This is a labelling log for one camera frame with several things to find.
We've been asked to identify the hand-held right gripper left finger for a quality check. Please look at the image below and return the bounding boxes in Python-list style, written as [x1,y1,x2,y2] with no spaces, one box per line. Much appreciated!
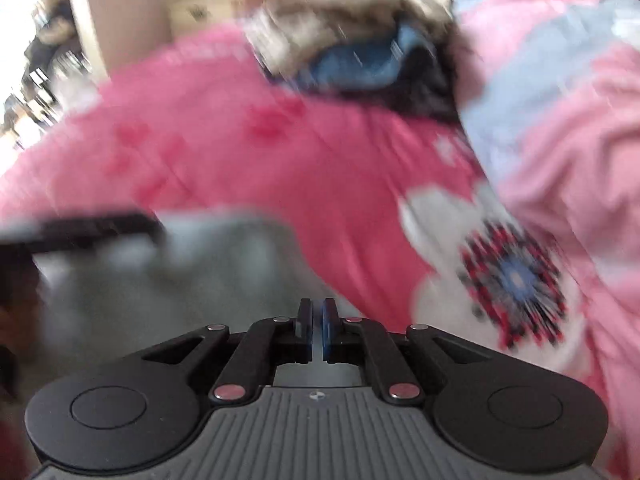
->
[142,297,313,406]

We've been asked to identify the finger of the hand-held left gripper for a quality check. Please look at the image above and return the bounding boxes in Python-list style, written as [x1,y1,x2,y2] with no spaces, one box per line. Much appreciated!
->
[29,211,167,257]

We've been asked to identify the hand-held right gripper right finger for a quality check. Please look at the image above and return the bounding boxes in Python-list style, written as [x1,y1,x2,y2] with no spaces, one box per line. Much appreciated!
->
[320,297,494,406]

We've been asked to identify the grey sweatpants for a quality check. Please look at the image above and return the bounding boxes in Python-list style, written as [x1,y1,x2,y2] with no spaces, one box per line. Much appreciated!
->
[29,206,362,392]

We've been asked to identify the red floral fleece blanket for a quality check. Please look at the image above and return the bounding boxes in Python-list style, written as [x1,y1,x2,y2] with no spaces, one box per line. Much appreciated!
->
[0,24,592,387]

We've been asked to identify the wheelchair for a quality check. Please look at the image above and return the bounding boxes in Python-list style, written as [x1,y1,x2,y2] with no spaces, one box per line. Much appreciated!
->
[21,0,97,127]

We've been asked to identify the cream nightstand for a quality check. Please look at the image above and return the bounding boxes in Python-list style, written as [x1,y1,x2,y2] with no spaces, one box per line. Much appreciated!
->
[166,0,252,39]

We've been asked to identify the dark plaid shirt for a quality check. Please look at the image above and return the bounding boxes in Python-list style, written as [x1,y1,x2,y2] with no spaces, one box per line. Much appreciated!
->
[264,34,462,124]

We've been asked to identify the blue jeans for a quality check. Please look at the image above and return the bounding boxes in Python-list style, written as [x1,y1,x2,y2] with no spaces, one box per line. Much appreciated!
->
[304,24,427,92]

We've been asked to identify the beige pants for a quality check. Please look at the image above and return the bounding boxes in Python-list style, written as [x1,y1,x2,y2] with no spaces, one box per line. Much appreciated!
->
[244,0,452,79]

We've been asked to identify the pink grey floral quilt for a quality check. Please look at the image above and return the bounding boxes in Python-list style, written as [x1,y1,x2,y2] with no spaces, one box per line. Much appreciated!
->
[404,0,640,480]

